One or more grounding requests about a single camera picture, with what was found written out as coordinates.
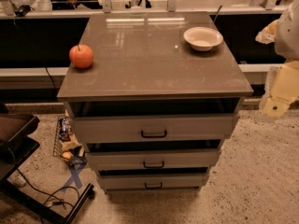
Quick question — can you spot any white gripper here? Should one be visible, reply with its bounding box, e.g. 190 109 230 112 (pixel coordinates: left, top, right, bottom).
255 20 299 119

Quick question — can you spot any white paper bowl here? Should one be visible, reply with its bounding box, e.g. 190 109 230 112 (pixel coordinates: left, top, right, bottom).
183 27 223 51

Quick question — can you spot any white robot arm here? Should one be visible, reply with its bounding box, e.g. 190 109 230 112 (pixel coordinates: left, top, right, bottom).
255 0 299 119

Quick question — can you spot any red apple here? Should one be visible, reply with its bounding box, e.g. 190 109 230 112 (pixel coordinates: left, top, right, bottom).
69 45 93 69

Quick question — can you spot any grey drawer cabinet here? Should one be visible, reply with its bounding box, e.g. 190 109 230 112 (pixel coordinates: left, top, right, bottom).
58 12 252 179

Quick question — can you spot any middle grey drawer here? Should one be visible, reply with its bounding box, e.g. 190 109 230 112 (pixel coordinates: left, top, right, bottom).
87 149 219 171

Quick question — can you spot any grey drawer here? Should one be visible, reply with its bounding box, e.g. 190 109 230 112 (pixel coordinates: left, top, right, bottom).
70 114 239 144
87 149 219 171
98 174 208 191

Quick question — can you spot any top grey drawer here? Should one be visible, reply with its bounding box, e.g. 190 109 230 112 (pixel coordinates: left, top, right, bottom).
70 114 239 144

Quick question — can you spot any bottom grey drawer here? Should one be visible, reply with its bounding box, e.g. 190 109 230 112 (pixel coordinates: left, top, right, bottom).
98 174 208 191

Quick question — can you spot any black box on ledge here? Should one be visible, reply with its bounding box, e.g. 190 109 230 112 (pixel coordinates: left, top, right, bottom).
15 5 31 17

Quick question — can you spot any black cart stand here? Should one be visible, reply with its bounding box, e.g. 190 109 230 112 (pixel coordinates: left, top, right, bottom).
0 104 94 224

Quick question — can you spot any wire basket with items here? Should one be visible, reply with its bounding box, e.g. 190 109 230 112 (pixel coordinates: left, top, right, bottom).
53 115 87 167

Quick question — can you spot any black floor cable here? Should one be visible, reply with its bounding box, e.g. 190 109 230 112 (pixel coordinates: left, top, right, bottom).
7 147 81 224

